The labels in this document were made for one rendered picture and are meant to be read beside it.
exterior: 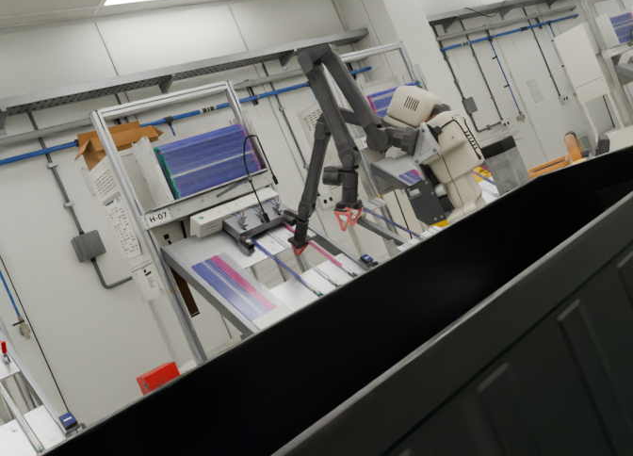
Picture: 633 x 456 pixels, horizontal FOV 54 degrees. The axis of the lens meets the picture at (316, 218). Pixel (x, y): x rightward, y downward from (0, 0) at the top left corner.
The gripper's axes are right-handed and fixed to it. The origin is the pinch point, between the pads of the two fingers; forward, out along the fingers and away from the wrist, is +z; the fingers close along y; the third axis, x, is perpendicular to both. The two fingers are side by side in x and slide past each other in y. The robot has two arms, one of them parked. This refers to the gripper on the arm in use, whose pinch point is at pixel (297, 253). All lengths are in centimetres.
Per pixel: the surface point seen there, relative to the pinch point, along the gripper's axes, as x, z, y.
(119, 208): -75, 0, 49
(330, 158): -71, 14, -97
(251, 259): -9.8, 1.1, 19.5
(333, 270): 18.4, 0.6, -6.1
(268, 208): -30.8, -4.6, -8.0
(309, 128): -93, 3, -97
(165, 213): -48, -10, 41
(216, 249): -25.3, 1.4, 28.2
